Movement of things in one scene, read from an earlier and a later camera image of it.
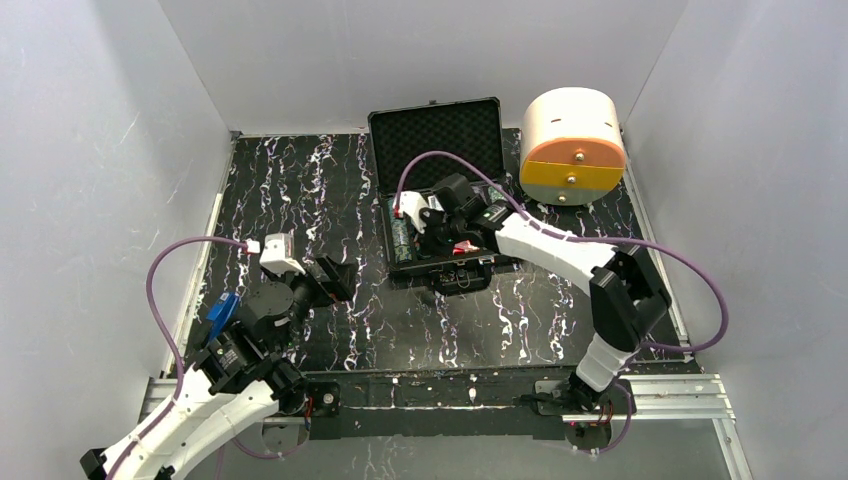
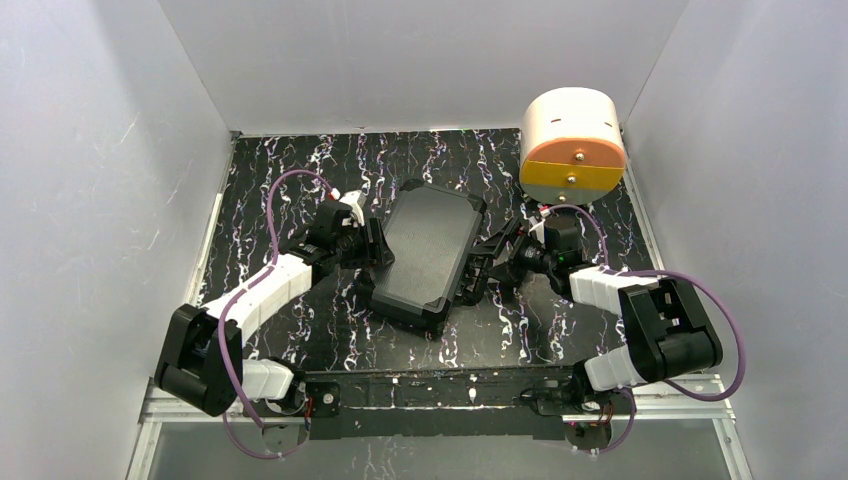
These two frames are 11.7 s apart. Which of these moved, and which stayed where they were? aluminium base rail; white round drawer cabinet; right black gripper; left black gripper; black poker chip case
Moved: right black gripper; left black gripper; black poker chip case
Stayed: aluminium base rail; white round drawer cabinet
